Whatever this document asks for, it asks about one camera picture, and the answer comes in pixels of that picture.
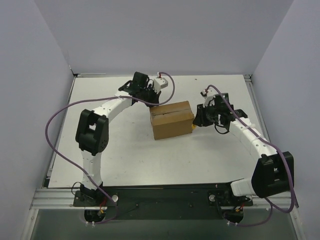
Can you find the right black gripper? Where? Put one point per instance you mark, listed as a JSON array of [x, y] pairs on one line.
[[200, 116]]

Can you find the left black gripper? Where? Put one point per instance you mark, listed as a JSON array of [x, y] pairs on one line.
[[152, 94]]

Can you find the brown cardboard express box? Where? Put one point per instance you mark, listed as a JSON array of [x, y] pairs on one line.
[[171, 120]]

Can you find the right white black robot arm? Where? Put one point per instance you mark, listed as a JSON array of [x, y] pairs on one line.
[[273, 173]]

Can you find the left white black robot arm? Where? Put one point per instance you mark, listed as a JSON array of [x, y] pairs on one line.
[[92, 133]]

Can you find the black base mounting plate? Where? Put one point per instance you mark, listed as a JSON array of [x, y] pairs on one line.
[[220, 194]]

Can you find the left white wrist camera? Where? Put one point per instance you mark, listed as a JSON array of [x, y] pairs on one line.
[[159, 83]]

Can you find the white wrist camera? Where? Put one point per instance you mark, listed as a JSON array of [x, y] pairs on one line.
[[208, 95], [159, 83]]

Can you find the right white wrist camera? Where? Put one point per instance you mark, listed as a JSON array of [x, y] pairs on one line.
[[208, 95]]

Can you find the left side aluminium rail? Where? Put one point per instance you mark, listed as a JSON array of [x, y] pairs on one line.
[[62, 116]]

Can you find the front aluminium rail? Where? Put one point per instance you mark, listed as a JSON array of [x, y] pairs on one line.
[[67, 198]]

